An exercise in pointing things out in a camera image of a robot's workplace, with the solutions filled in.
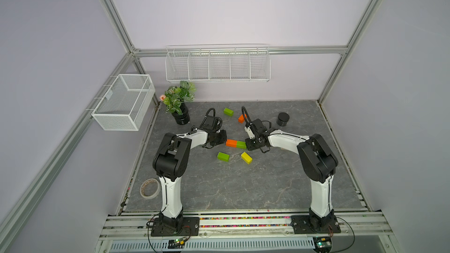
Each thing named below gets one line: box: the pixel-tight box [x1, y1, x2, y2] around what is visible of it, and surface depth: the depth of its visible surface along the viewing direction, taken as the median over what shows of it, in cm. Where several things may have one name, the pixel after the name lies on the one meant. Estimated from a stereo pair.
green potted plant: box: [159, 80, 197, 125], surface depth 93 cm
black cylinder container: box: [276, 112, 291, 128], surface depth 110 cm
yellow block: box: [240, 151, 253, 165], surface depth 94 cm
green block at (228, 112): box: [223, 107, 234, 117], surface depth 116 cm
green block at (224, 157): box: [217, 151, 231, 163], surface depth 95 cm
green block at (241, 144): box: [236, 140, 247, 149], surface depth 98 cm
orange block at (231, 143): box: [225, 138, 238, 148], surface depth 99 cm
